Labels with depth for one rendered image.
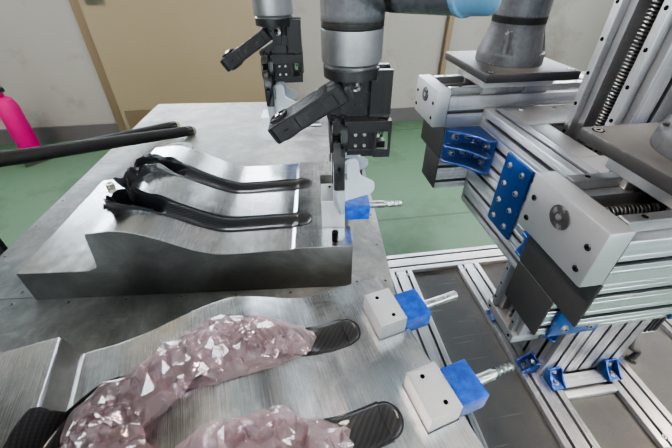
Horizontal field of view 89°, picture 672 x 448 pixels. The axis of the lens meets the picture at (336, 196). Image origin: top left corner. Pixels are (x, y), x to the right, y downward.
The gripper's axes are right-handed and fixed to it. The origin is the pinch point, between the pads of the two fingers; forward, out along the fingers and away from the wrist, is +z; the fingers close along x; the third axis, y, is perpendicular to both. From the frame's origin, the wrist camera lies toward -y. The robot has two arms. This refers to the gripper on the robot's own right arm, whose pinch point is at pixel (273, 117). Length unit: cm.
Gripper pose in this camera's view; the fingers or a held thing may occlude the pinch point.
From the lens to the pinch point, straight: 79.6
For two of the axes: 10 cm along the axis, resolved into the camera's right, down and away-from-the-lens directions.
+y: 10.0, -0.3, 0.5
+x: -0.6, -5.7, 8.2
